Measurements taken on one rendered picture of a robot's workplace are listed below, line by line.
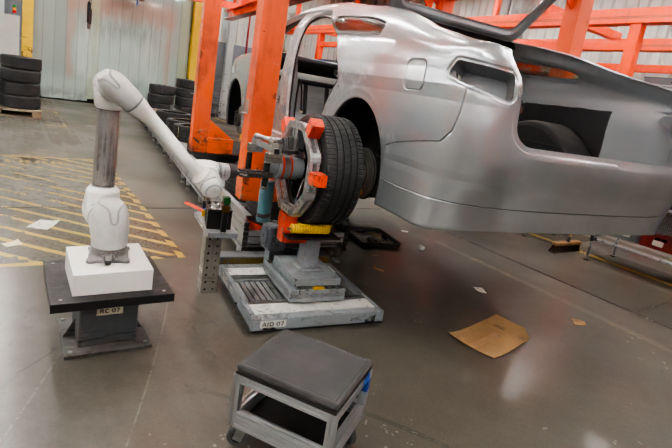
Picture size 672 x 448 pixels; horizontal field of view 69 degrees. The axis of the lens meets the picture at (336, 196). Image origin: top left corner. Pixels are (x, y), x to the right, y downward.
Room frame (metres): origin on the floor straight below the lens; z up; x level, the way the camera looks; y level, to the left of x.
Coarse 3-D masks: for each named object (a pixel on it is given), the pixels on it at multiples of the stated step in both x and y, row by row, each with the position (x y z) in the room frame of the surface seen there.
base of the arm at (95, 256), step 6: (90, 246) 2.18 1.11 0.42; (126, 246) 2.16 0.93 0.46; (90, 252) 2.09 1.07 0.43; (96, 252) 2.07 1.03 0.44; (102, 252) 2.07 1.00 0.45; (108, 252) 2.07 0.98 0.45; (114, 252) 2.09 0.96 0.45; (120, 252) 2.11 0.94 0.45; (126, 252) 2.16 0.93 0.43; (90, 258) 2.05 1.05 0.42; (96, 258) 2.05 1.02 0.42; (102, 258) 2.06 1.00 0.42; (108, 258) 2.05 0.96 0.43; (114, 258) 2.08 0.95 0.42; (120, 258) 2.10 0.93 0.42; (126, 258) 2.11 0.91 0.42; (108, 264) 2.04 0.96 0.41
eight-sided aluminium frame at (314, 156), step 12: (288, 132) 2.95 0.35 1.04; (312, 144) 2.69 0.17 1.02; (312, 156) 2.59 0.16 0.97; (312, 168) 2.59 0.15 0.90; (276, 180) 3.01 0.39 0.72; (276, 192) 2.98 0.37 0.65; (312, 192) 2.60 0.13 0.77; (288, 204) 2.89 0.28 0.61; (300, 204) 2.64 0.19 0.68; (300, 216) 2.75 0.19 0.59
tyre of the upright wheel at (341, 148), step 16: (336, 128) 2.74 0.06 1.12; (352, 128) 2.80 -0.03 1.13; (336, 144) 2.66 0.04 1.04; (352, 144) 2.71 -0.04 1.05; (336, 160) 2.62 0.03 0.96; (352, 160) 2.66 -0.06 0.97; (336, 176) 2.61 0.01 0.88; (352, 176) 2.64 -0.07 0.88; (288, 192) 3.02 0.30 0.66; (320, 192) 2.62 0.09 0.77; (336, 192) 2.61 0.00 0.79; (352, 192) 2.66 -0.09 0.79; (320, 208) 2.62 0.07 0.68; (336, 208) 2.66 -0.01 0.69; (352, 208) 2.70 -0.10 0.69; (336, 224) 2.86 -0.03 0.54
